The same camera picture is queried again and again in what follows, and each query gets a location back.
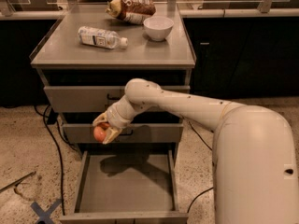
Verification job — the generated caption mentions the white ceramic bowl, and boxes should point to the white ceramic bowl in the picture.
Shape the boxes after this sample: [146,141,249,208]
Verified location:
[143,16,174,41]

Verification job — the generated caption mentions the black cable on left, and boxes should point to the black cable on left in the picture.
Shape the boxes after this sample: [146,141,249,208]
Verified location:
[33,104,78,217]

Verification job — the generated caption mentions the grey open bottom drawer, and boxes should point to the grey open bottom drawer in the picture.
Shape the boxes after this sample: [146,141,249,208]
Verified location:
[61,150,188,224]

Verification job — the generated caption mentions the brown chip bag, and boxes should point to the brown chip bag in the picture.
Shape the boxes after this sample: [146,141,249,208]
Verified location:
[106,0,156,25]

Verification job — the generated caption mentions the blue tape cross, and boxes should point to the blue tape cross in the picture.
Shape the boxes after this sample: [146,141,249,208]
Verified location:
[31,199,61,224]

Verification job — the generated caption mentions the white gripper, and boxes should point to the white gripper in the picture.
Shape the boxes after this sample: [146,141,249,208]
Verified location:
[93,95,140,145]

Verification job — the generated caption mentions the dark lower wall cabinets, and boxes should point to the dark lower wall cabinets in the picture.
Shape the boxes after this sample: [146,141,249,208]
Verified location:
[183,17,299,99]

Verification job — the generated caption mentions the black top drawer handle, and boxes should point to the black top drawer handle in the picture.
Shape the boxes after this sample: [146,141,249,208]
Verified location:
[107,93,121,101]

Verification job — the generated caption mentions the black drawer handle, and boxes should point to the black drawer handle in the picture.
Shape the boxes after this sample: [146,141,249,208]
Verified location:
[107,93,121,101]
[120,130,134,136]

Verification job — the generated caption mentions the black cable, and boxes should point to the black cable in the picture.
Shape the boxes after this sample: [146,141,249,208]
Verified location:
[185,98,215,214]
[33,104,78,217]

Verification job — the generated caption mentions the grey middle drawer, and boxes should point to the grey middle drawer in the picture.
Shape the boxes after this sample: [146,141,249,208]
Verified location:
[63,123,183,144]

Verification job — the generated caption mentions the grey metal drawer cabinet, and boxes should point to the grey metal drawer cabinet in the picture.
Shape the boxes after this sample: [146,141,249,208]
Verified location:
[29,3,197,161]

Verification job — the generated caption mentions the grey top drawer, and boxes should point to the grey top drawer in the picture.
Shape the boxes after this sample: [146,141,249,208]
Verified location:
[43,85,191,113]

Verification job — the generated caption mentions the black middle drawer handle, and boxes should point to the black middle drawer handle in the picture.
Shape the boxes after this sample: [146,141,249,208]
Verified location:
[120,130,134,136]

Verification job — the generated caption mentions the metal bar on floor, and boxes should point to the metal bar on floor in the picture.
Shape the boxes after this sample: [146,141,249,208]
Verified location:
[0,171,36,193]

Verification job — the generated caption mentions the red apple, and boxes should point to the red apple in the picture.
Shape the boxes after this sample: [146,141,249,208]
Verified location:
[93,126,107,143]

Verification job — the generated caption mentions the black cable on right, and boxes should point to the black cable on right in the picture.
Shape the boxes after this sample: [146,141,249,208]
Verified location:
[185,98,215,214]

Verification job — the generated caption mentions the clear plastic water bottle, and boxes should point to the clear plastic water bottle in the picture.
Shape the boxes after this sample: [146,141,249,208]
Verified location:
[78,26,128,49]

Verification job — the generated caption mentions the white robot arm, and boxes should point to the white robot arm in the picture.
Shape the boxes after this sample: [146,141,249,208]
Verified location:
[93,78,299,224]

